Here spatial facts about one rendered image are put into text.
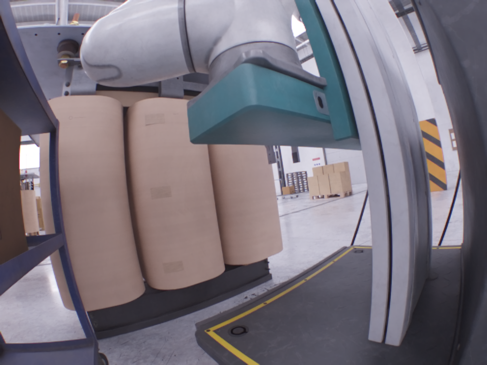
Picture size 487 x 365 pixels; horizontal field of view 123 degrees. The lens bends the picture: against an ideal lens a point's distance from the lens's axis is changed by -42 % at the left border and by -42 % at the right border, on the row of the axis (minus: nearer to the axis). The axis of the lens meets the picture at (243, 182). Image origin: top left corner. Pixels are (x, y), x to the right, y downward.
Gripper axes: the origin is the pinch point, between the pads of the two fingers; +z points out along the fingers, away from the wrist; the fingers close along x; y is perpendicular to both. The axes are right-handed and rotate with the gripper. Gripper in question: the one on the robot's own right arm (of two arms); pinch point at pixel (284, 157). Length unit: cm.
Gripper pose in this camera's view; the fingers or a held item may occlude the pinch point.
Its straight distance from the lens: 82.7
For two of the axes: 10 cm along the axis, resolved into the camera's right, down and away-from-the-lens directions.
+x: 7.8, -0.9, 6.1
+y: 6.1, -1.1, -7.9
